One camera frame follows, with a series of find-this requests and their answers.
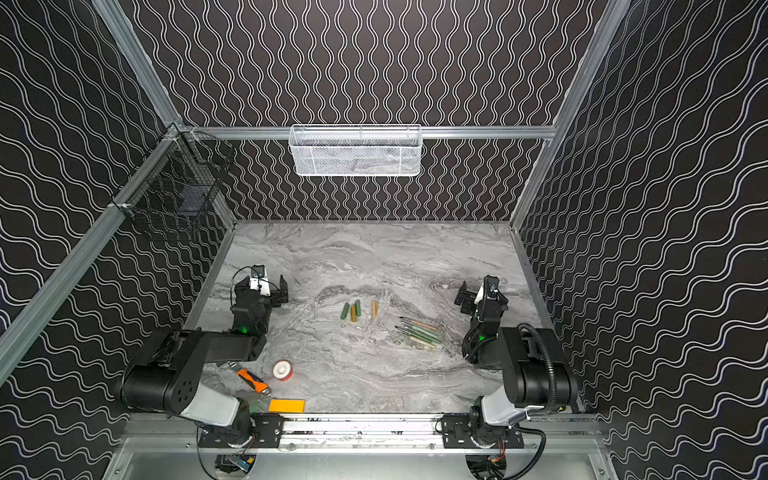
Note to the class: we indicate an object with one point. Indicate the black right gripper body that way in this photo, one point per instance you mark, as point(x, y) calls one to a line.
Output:
point(475, 300)

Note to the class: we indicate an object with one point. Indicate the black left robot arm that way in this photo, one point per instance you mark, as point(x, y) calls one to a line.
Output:
point(165, 375)

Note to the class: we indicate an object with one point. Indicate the white wire mesh basket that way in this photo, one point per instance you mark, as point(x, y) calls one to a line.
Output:
point(356, 150)

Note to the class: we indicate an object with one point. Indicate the light green pen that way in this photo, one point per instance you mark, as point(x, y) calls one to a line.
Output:
point(431, 336)

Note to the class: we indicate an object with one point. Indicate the tan pen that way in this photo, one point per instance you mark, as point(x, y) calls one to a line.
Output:
point(419, 325)
point(420, 342)

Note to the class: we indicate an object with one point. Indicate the red white tape roll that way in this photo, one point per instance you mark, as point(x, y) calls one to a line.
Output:
point(282, 370)

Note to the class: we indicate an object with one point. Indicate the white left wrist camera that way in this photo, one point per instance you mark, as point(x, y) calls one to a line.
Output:
point(258, 280)

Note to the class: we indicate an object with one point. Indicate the yellow card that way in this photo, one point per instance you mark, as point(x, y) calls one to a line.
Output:
point(287, 406)

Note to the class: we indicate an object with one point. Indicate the dark green pen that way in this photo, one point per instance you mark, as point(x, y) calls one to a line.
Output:
point(416, 336)

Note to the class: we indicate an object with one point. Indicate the black wire mesh basket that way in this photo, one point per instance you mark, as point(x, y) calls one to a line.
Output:
point(174, 199)

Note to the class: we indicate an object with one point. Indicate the orange utility knife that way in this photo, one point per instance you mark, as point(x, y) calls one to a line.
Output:
point(252, 380)

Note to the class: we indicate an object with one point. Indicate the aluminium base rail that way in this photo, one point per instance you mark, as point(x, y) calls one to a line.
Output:
point(316, 433)

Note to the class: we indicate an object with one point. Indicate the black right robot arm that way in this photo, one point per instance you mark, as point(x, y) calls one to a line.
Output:
point(536, 379)

